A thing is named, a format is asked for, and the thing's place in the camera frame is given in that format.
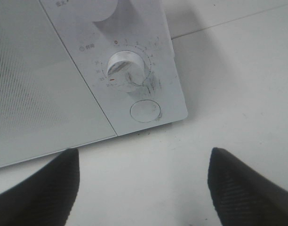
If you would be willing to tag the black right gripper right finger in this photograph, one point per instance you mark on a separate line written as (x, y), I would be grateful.
(243, 197)

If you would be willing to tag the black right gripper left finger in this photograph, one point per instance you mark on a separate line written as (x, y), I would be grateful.
(45, 198)

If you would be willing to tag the white microwave door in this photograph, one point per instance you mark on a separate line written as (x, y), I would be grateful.
(45, 104)

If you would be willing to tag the round white door button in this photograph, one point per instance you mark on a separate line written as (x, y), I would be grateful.
(145, 111)

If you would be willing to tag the white timer knob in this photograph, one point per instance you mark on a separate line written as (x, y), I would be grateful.
(126, 71)

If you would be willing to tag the white microwave oven body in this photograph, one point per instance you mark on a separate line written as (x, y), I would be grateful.
(139, 26)

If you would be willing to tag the upper white power knob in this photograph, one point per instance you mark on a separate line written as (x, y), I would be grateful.
(103, 9)

